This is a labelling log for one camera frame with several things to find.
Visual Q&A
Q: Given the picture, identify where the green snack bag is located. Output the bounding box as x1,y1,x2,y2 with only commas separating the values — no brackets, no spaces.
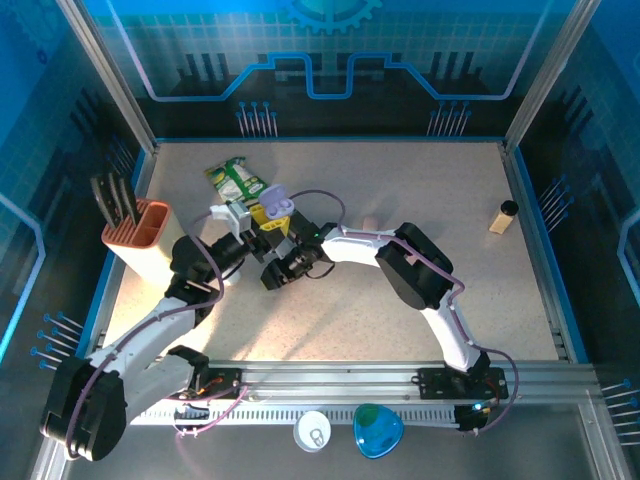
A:
203,156,270,206

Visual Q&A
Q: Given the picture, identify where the cream and orange knife block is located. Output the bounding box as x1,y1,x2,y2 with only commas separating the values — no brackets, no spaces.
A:
101,198,195,287

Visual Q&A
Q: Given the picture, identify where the white round cap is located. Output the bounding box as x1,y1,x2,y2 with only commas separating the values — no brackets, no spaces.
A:
292,409,333,454

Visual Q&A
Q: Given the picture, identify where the blue plastic container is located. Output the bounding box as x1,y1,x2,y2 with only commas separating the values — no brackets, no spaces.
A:
352,402,405,460

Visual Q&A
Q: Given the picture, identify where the spice bottle with black cap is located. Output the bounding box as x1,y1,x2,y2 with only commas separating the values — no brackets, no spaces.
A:
488,199,520,235

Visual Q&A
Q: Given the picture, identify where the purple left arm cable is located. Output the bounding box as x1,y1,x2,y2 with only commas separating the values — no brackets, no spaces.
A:
64,212,250,459

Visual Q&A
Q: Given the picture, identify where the black knife handle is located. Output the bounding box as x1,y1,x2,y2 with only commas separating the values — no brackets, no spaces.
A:
89,174,115,229
105,172,127,224
118,177,143,225

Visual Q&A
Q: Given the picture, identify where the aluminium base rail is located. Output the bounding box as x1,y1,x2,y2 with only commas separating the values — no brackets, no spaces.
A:
59,359,596,401

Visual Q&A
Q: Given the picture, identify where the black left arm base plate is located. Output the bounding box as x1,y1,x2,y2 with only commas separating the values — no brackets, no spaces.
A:
164,367,245,400

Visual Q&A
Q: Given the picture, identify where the slotted cable duct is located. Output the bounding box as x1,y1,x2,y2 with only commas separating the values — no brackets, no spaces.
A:
127,403,461,426

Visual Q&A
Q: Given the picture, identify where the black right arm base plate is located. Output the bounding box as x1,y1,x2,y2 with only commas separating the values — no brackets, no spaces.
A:
417,366,510,401

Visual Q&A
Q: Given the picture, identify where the aluminium frame post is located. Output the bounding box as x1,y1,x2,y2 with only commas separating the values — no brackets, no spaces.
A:
54,0,160,154
503,0,604,154

